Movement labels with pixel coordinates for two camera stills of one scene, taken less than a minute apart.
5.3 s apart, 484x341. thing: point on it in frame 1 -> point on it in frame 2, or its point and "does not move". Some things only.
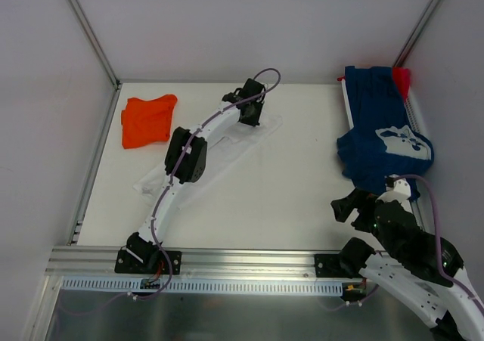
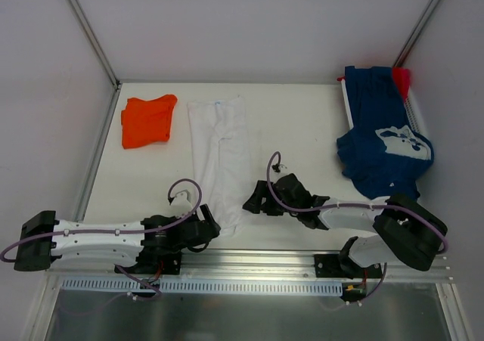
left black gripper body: (250, 113) -> (206, 224)
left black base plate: (156, 265) does not move
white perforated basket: (345, 90) does not move
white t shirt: (228, 144) -> (221, 159)
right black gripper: (358, 210) -> (270, 199)
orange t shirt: (146, 122) does not move
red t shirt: (402, 77) does not move
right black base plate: (328, 265) does not move
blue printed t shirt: (383, 143) does not move
